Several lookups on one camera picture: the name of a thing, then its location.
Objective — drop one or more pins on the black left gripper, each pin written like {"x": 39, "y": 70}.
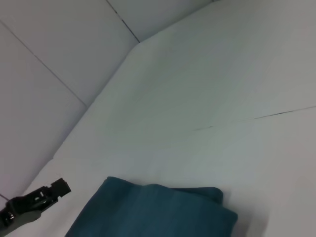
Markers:
{"x": 14, "y": 212}

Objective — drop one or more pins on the teal blue t-shirt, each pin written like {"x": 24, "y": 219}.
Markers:
{"x": 153, "y": 212}

